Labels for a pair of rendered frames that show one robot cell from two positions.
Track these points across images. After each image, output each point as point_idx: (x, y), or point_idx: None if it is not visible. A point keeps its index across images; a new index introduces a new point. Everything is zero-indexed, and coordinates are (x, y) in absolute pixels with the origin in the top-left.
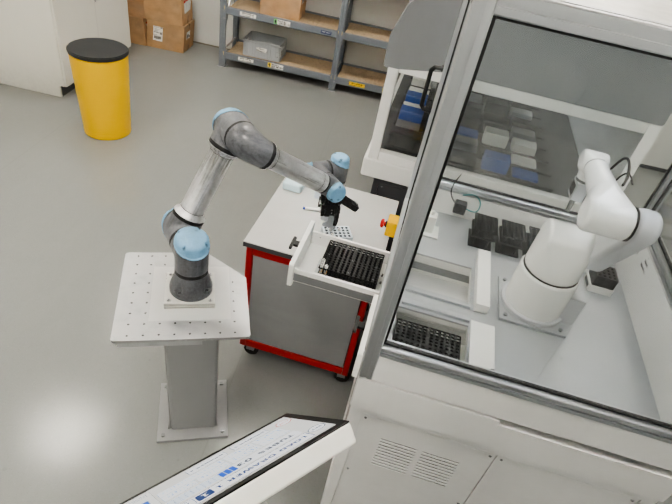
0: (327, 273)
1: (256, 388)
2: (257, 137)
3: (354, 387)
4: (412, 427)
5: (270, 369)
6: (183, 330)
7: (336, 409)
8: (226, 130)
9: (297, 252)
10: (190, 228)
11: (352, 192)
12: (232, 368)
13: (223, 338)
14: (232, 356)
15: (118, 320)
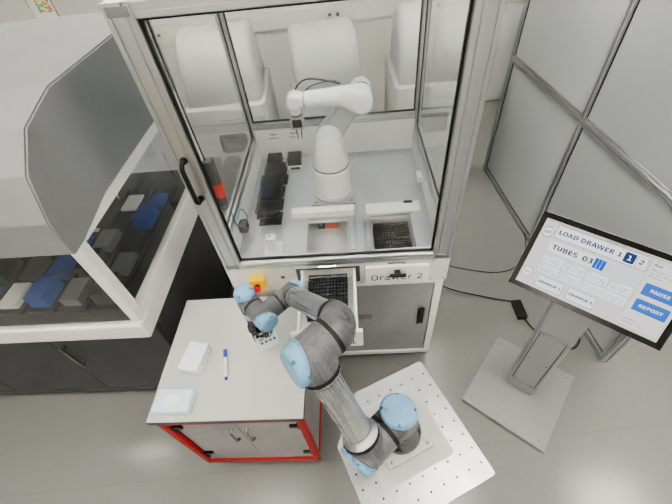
0: None
1: None
2: (341, 307)
3: (447, 267)
4: None
5: (327, 428)
6: (445, 415)
7: (345, 365)
8: (338, 345)
9: None
10: (387, 416)
11: (180, 342)
12: (338, 464)
13: (433, 380)
14: (325, 470)
15: (470, 482)
